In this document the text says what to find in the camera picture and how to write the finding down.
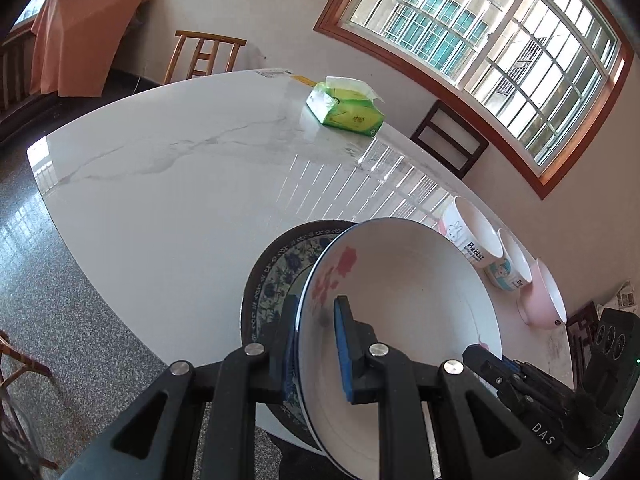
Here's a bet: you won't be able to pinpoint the white plate pink flowers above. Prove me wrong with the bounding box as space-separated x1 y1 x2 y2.
295 218 502 479

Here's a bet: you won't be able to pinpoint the large blue patterned plate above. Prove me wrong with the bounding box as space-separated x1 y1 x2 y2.
240 219 359 441

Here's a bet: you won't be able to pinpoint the dark carved wooden chair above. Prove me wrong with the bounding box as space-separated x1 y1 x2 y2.
566 301 599 388

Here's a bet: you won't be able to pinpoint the pink bowl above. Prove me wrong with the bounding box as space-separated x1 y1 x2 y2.
516 259 567 330

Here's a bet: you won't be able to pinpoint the wooden chair at left edge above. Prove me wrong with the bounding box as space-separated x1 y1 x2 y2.
1 330 61 479

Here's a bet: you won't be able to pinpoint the white bowl dog print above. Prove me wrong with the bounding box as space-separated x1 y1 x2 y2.
485 228 533 292

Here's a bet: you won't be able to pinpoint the white bowl rabbit print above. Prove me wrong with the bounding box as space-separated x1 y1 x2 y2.
437 196 503 269

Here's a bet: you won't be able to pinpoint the green tissue pack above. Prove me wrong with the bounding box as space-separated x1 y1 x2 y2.
306 76 385 138

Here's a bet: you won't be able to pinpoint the large wood-framed window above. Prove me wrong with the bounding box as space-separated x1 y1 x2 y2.
314 0 634 197

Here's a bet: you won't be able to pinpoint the light wooden chair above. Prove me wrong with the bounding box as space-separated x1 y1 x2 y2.
163 29 247 84

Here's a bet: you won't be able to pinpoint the side wood-framed window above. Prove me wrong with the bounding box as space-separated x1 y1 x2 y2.
12 0 46 30

